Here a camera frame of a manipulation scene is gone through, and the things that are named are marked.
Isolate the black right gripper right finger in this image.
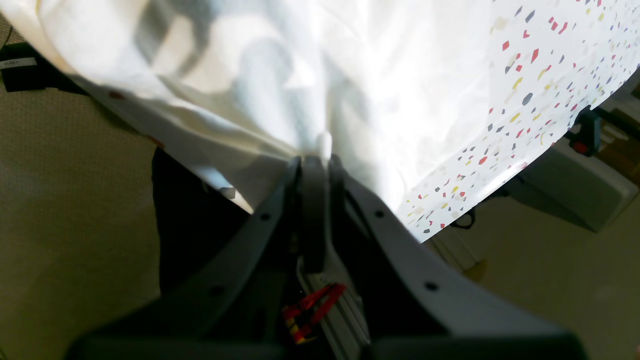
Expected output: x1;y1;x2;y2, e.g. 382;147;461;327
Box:
327;155;586;360

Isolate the terrazzo pattern tablecloth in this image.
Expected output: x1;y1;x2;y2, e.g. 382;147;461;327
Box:
398;0;640;243

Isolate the white printed T-shirt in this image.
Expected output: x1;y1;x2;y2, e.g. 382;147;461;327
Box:
1;0;493;210

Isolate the red clamp bottom right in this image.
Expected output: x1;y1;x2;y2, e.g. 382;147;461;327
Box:
563;105;602;158

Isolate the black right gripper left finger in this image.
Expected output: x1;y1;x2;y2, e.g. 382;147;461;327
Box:
65;156;326;360

